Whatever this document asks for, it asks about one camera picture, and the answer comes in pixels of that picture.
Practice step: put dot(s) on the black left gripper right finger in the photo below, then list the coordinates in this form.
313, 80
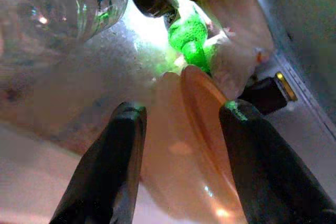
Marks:
270, 176

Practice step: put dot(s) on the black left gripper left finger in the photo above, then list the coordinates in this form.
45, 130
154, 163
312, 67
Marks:
110, 169

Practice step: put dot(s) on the orange plastic ball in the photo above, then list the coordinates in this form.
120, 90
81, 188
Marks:
189, 142

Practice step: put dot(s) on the white fridge cabinet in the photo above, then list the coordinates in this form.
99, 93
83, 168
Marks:
309, 24

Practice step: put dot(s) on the dark bottle with gold cap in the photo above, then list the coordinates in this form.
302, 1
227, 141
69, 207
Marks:
262, 95

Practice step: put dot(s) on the pale plastic food bag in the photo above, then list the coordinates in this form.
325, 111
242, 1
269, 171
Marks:
236, 58

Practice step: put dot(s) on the clear plastic bottle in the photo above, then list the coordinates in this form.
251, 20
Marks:
65, 3

